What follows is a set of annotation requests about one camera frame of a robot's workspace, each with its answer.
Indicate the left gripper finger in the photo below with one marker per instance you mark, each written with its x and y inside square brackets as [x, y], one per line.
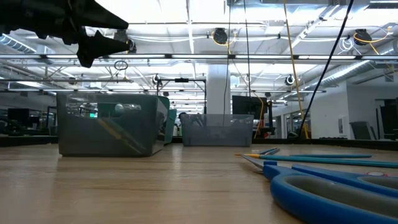
[96, 46]
[99, 18]

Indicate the tall grey translucent bin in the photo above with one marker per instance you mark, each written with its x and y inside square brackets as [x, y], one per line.
[93, 143]

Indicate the small dark background monitor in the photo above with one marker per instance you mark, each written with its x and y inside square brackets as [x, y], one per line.
[18, 116]

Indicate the teal plastic bin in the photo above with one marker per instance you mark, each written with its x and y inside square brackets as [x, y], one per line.
[170, 130]

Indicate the wide grey translucent bin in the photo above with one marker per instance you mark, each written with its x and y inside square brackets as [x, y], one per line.
[217, 133]

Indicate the black background monitor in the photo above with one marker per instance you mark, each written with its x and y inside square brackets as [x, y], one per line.
[248, 107]

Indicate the dark background cabinet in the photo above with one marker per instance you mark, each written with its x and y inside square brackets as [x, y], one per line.
[390, 121]

